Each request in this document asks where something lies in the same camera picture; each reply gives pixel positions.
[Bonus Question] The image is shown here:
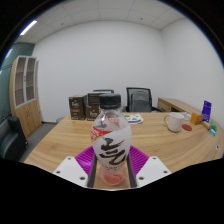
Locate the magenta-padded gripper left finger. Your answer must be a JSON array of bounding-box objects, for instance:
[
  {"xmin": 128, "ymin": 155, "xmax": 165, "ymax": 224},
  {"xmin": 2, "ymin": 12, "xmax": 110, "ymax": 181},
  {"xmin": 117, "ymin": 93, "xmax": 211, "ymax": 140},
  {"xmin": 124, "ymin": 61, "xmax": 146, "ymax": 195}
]
[{"xmin": 52, "ymin": 145, "xmax": 99, "ymax": 189}]

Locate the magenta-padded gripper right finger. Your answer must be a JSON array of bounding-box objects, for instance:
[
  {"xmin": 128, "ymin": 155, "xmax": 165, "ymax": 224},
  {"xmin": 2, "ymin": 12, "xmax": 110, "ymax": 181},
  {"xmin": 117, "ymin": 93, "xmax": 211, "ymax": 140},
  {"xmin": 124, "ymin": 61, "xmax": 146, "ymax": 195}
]
[{"xmin": 126, "ymin": 145, "xmax": 173, "ymax": 189}]

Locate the clear bottle with white label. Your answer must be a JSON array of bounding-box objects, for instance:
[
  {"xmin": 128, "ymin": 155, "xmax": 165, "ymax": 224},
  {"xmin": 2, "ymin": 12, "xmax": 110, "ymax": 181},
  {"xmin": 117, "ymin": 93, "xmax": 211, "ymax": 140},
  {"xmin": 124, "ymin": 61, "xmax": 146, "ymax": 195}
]
[{"xmin": 90, "ymin": 93, "xmax": 133, "ymax": 186}]

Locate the white speckled mug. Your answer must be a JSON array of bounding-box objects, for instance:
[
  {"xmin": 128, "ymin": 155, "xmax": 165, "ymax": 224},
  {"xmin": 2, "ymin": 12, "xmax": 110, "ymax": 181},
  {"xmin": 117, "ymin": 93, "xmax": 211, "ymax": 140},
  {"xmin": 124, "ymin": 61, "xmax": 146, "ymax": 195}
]
[{"xmin": 163, "ymin": 112, "xmax": 185, "ymax": 133}]

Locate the white green purple leaflet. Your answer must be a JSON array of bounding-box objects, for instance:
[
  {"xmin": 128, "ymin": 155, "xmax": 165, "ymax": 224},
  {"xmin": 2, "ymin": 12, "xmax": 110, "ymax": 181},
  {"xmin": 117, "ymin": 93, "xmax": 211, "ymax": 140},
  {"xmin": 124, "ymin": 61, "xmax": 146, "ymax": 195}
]
[{"xmin": 123, "ymin": 113, "xmax": 144, "ymax": 125}]

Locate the flat round red coaster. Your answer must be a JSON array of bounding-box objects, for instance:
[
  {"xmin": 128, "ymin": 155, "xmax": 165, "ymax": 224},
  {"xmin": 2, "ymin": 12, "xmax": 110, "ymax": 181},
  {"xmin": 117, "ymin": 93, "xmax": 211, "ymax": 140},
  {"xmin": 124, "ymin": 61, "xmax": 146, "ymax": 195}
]
[{"xmin": 181, "ymin": 123, "xmax": 193, "ymax": 132}]

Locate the black mesh office chair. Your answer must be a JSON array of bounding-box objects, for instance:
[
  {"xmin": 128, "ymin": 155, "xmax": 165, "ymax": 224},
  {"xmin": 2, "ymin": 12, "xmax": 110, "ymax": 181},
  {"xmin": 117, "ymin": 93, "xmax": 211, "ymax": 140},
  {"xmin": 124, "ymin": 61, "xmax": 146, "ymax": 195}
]
[{"xmin": 124, "ymin": 87, "xmax": 164, "ymax": 113}]

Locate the dark brown printed carton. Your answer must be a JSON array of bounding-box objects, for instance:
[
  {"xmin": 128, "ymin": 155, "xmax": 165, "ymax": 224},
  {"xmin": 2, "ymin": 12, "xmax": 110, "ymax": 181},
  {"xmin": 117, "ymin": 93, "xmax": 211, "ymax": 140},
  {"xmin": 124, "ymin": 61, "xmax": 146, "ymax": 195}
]
[{"xmin": 68, "ymin": 94, "xmax": 88, "ymax": 121}]

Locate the black armchair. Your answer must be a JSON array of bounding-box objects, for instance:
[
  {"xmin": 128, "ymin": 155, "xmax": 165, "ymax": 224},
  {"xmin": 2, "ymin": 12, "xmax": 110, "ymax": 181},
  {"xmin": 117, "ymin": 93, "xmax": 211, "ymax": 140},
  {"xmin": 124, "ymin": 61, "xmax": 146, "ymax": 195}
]
[{"xmin": 0, "ymin": 114, "xmax": 28, "ymax": 161}]

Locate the grey backpack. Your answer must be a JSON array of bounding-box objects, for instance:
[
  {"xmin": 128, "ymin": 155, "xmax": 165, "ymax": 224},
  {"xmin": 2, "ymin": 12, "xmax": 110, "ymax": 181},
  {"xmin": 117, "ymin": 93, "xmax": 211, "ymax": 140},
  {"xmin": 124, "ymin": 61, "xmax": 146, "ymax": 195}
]
[{"xmin": 129, "ymin": 91, "xmax": 153, "ymax": 113}]

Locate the wooden side desk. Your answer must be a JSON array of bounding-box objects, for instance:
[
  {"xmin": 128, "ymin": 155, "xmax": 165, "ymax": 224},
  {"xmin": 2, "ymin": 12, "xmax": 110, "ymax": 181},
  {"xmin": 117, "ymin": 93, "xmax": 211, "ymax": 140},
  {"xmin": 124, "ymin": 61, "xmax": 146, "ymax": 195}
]
[{"xmin": 157, "ymin": 97, "xmax": 201, "ymax": 116}]

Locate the wooden shelf cabinet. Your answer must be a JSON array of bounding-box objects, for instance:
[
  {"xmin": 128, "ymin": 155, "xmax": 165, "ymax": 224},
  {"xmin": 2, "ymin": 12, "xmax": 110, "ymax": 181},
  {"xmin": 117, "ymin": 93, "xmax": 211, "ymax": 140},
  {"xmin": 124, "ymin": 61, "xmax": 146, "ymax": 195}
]
[{"xmin": 9, "ymin": 54, "xmax": 43, "ymax": 139}]

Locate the green packet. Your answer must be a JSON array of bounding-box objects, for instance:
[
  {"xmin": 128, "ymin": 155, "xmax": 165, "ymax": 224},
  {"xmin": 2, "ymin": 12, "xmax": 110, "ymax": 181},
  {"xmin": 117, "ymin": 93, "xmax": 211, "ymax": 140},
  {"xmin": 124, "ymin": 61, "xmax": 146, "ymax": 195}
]
[{"xmin": 208, "ymin": 121, "xmax": 218, "ymax": 132}]

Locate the purple pouch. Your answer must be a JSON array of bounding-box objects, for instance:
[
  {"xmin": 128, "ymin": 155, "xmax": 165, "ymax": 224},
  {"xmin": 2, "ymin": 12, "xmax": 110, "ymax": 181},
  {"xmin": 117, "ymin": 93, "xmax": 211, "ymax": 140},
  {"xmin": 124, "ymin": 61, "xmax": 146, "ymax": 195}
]
[{"xmin": 201, "ymin": 100, "xmax": 213, "ymax": 123}]

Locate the long ceiling light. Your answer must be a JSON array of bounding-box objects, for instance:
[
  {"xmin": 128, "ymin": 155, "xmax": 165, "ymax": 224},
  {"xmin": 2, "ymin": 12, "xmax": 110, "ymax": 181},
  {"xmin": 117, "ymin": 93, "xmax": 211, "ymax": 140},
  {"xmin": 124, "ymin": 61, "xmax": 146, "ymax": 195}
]
[{"xmin": 19, "ymin": 19, "xmax": 38, "ymax": 37}]

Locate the white paper with cable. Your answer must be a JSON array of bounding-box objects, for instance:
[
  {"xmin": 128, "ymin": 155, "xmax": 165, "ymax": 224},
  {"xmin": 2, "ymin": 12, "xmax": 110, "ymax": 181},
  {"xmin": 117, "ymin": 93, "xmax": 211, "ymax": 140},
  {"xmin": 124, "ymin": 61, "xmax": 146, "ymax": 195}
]
[{"xmin": 181, "ymin": 111, "xmax": 193, "ymax": 122}]

